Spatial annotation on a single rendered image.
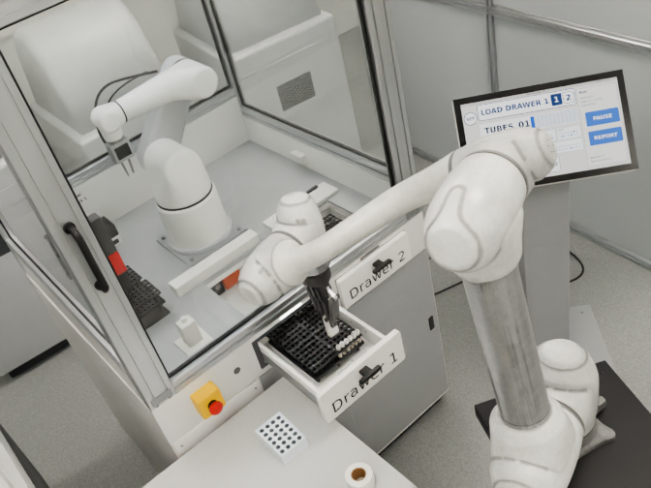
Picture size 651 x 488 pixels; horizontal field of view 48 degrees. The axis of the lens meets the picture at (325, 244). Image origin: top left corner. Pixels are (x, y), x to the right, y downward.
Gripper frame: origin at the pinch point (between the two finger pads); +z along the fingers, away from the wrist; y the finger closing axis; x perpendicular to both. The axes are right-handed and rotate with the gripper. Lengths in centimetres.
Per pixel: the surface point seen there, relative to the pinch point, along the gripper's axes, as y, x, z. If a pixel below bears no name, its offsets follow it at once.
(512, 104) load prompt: -11, 91, -17
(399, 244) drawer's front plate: -17.3, 41.3, 8.8
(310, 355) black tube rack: -4.4, -6.4, 9.6
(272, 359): -13.7, -13.3, 11.5
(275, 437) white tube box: 1.0, -26.3, 20.3
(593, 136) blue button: 10, 101, -6
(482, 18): -92, 172, 1
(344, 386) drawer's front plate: 10.7, -7.4, 10.2
